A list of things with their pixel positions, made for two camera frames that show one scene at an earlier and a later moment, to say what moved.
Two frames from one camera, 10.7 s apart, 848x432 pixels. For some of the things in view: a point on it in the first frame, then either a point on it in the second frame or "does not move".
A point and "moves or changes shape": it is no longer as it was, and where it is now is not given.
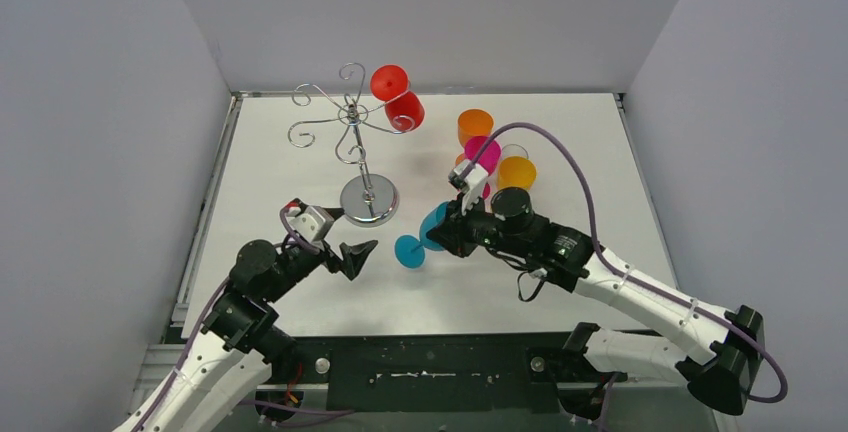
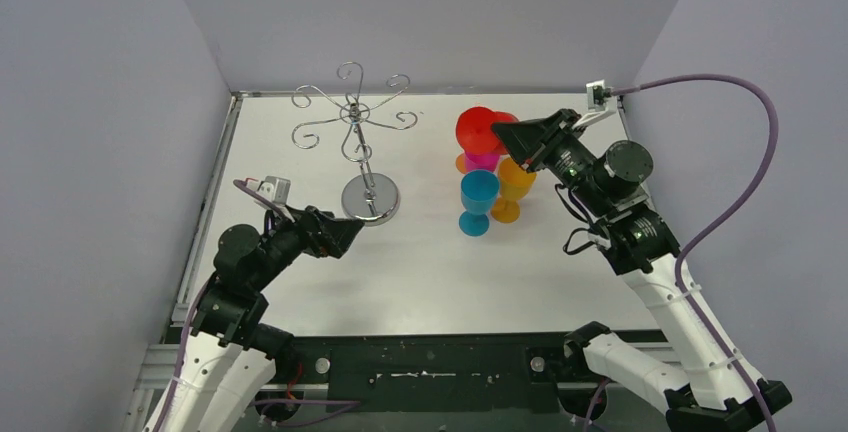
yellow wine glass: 516,171 does not move
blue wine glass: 410,250 moves or changes shape
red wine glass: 404,108 -> 475,133
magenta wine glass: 490,160 does not move
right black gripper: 460,242 -> 528,140
